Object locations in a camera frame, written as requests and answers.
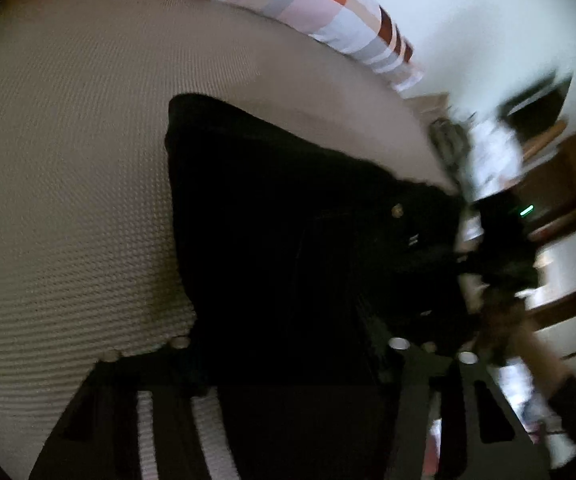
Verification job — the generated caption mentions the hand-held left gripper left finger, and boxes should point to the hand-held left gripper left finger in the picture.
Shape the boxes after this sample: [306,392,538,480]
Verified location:
[30,337,243,480]

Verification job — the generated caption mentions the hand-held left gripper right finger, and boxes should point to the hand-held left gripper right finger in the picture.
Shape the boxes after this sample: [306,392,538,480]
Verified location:
[385,337,545,480]

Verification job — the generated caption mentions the black pants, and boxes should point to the black pants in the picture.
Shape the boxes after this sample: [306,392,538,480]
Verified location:
[164,92,491,480]

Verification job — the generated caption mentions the person's right forearm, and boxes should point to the person's right forearm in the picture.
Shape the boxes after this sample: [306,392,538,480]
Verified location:
[512,321,576,466]

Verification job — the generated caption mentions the person's right hand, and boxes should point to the person's right hand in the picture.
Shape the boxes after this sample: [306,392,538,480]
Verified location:
[482,290,530,358]

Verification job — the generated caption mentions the dark box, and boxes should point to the dark box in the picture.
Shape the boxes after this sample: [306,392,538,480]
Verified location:
[500,72,575,133]

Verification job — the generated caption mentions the beige textured bed cover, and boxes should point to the beige textured bed cover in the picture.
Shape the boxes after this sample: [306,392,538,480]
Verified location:
[0,0,461,480]

